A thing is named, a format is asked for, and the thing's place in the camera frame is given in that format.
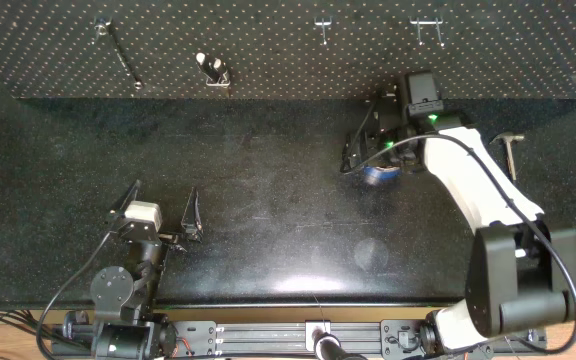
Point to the metal hook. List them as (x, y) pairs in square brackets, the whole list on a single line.
[(96, 34), (216, 84), (323, 32), (425, 21)]

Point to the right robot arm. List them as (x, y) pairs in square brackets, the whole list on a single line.
[(468, 185)]

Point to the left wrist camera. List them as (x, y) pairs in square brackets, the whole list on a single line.
[(143, 212)]

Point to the wrench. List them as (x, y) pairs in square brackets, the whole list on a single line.
[(120, 52)]

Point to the roll of blue tape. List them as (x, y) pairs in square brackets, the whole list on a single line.
[(380, 175)]

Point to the mounting rail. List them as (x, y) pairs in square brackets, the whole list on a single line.
[(268, 337)]

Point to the black pegboard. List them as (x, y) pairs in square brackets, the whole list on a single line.
[(268, 50)]

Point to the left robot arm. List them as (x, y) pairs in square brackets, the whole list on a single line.
[(118, 290)]

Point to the pliers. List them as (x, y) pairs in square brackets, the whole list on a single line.
[(213, 67)]

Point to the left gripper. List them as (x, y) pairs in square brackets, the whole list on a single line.
[(140, 232)]

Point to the hammer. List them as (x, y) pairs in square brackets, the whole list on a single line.
[(510, 160)]

